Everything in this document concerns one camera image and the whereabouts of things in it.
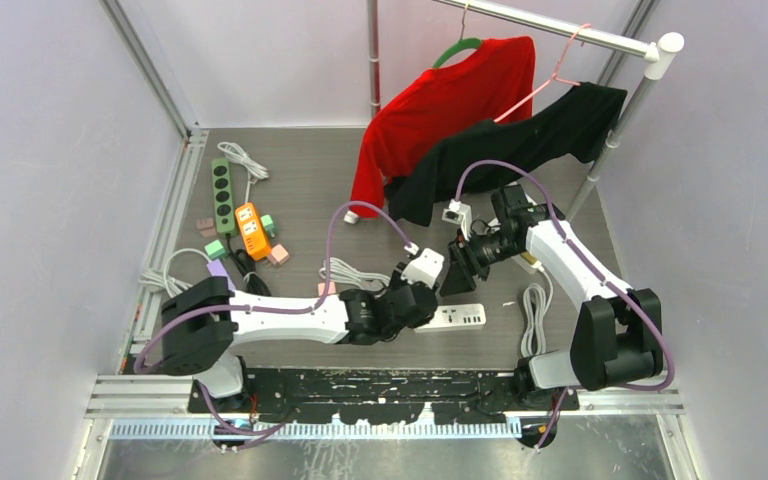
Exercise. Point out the red shirt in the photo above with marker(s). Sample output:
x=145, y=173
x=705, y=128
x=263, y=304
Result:
x=439, y=103

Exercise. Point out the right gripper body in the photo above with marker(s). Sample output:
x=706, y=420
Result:
x=492, y=248

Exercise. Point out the pink plug adapter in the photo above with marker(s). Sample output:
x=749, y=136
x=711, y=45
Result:
x=278, y=255
x=206, y=227

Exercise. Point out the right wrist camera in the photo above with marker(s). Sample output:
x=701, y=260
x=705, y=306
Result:
x=459, y=213

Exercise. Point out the green hanger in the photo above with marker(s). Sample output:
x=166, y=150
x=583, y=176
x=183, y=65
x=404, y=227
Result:
x=462, y=44

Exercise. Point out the orange power strip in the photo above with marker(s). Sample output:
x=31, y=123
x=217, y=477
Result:
x=254, y=237

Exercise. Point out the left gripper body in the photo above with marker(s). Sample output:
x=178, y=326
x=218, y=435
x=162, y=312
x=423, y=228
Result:
x=397, y=282

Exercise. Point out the white strip with USB ports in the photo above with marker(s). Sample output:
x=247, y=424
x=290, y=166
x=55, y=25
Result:
x=449, y=318

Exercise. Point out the teal green plug adapter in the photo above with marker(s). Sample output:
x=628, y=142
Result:
x=215, y=250

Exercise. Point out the white power strip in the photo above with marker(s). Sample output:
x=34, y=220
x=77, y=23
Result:
x=528, y=262

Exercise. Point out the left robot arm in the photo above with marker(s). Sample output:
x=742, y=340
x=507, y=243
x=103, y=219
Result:
x=201, y=324

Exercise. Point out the green power strip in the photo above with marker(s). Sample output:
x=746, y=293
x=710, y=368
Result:
x=222, y=192

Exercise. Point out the metal clothes rack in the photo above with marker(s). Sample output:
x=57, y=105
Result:
x=486, y=175

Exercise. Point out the pink hanger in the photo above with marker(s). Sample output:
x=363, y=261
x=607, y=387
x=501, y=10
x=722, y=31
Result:
x=554, y=77

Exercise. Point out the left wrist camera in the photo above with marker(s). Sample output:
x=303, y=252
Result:
x=424, y=266

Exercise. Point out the black shirt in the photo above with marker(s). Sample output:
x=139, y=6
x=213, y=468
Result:
x=577, y=124

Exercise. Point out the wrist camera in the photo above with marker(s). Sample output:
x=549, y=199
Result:
x=424, y=266
x=459, y=213

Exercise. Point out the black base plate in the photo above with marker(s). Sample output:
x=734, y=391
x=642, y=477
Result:
x=379, y=397

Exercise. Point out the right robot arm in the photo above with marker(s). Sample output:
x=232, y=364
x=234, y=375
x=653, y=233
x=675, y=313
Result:
x=617, y=335

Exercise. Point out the purple power strip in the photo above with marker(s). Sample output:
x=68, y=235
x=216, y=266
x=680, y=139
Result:
x=217, y=269

